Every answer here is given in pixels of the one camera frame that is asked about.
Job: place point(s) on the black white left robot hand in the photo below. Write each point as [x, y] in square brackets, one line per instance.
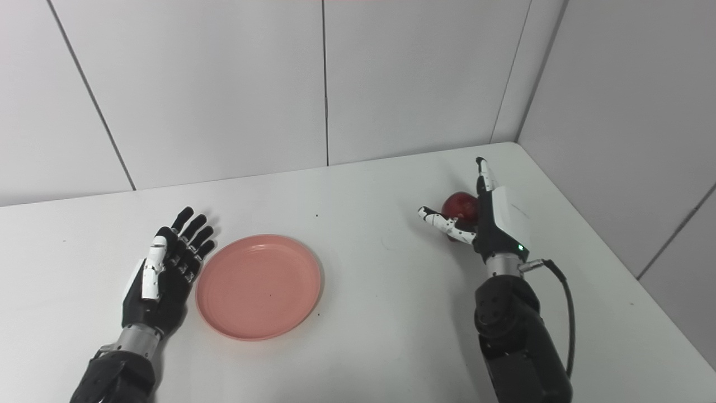
[162, 302]

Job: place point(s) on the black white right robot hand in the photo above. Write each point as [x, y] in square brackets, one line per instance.
[506, 224]

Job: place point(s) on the red apple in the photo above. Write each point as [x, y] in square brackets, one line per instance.
[460, 207]

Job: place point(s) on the pink round plate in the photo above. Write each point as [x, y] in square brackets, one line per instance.
[257, 288]

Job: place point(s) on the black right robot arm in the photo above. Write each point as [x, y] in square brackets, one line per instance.
[514, 341]

